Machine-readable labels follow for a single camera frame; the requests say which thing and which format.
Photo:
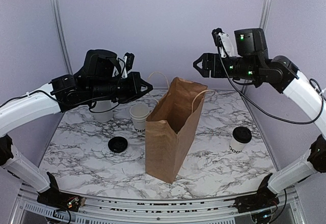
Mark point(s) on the left aluminium frame post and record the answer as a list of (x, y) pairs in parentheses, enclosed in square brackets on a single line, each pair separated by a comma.
[(60, 31)]

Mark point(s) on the black plastic cup lid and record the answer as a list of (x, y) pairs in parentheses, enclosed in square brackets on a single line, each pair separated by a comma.
[(242, 134)]

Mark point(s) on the brown paper bag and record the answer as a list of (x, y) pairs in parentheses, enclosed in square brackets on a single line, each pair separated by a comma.
[(171, 128)]

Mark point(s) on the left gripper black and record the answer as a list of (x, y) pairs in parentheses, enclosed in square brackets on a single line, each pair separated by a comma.
[(135, 92)]

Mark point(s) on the white paper cup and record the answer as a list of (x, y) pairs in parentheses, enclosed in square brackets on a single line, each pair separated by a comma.
[(236, 146)]

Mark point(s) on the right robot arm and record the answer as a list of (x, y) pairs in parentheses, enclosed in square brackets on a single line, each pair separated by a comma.
[(287, 79)]

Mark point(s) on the grey cylindrical canister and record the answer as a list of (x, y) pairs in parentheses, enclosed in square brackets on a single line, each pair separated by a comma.
[(101, 111)]

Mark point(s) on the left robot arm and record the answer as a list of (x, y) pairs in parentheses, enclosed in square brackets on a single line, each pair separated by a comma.
[(21, 110)]

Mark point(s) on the stack of white paper cups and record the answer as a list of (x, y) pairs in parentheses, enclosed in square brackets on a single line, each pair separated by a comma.
[(139, 114)]

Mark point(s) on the front aluminium rail base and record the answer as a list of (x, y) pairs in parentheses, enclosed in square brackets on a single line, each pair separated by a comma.
[(93, 209)]

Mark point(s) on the aluminium frame post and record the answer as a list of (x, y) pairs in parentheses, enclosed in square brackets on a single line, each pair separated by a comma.
[(60, 31), (265, 12)]

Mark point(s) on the right aluminium frame post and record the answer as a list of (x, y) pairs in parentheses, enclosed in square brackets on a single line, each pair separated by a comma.
[(265, 12)]

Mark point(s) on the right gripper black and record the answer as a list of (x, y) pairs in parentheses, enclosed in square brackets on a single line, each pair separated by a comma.
[(217, 71)]

